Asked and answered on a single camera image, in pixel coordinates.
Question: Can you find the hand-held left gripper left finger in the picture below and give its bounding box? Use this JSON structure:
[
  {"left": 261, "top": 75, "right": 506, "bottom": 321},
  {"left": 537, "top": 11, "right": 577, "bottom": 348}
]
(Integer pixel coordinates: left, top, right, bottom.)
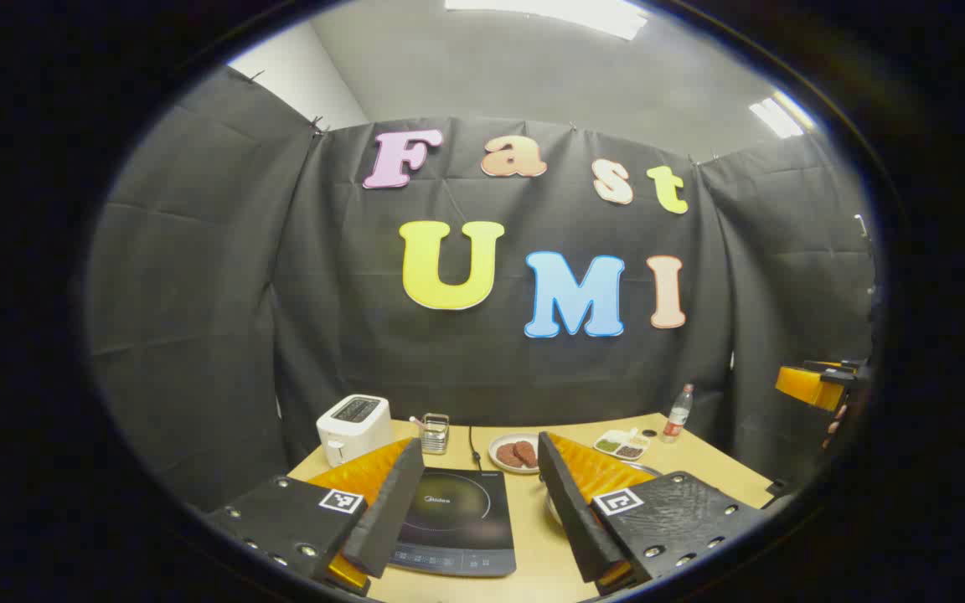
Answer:
[{"left": 202, "top": 435, "right": 426, "bottom": 597}]

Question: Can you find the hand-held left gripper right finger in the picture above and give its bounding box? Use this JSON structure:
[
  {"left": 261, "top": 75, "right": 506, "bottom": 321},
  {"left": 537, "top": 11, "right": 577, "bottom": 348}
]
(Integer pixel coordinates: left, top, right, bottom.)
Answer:
[{"left": 537, "top": 431, "right": 772, "bottom": 597}]

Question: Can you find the steel pot with black handle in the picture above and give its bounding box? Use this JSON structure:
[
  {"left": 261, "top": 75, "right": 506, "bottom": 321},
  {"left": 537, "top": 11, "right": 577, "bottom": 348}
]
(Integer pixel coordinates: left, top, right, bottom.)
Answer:
[{"left": 544, "top": 461, "right": 666, "bottom": 528}]

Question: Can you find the black induction cooktop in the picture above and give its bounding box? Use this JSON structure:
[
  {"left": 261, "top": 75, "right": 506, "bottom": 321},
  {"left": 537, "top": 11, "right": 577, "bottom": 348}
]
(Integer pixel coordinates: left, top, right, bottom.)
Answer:
[{"left": 386, "top": 466, "right": 518, "bottom": 578}]

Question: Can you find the white toaster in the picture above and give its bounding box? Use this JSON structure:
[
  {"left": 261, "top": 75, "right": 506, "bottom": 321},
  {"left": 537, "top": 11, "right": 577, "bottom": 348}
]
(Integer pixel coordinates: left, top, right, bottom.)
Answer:
[{"left": 316, "top": 394, "right": 395, "bottom": 468}]

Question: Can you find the white divided dish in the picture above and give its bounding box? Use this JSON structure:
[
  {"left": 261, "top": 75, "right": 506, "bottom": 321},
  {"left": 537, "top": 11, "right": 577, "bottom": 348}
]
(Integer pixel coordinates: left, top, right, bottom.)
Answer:
[{"left": 593, "top": 428, "right": 651, "bottom": 461}]

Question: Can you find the white round plate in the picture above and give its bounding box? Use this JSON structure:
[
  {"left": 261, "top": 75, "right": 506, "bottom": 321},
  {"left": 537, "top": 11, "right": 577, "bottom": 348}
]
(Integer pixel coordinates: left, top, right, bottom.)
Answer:
[{"left": 488, "top": 432, "right": 544, "bottom": 476}]

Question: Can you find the clear plastic water bottle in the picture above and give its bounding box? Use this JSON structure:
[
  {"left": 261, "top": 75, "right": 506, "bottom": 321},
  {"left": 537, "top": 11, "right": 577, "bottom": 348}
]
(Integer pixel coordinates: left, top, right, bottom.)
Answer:
[{"left": 661, "top": 384, "right": 694, "bottom": 444}]

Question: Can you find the small ceiling light panel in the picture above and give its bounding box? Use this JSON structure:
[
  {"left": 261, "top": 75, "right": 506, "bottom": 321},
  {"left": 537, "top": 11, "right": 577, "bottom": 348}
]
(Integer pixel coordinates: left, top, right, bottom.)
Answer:
[{"left": 749, "top": 90, "right": 817, "bottom": 140}]

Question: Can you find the long ceiling light panel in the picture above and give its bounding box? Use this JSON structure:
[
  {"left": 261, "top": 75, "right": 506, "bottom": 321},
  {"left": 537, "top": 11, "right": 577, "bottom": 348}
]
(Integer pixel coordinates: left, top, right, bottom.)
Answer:
[{"left": 445, "top": 0, "right": 649, "bottom": 41}]

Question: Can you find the metal wire basket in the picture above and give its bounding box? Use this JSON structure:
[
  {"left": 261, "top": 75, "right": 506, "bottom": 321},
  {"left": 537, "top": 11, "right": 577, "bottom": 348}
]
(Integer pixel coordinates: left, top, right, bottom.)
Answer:
[{"left": 421, "top": 413, "right": 451, "bottom": 456}]

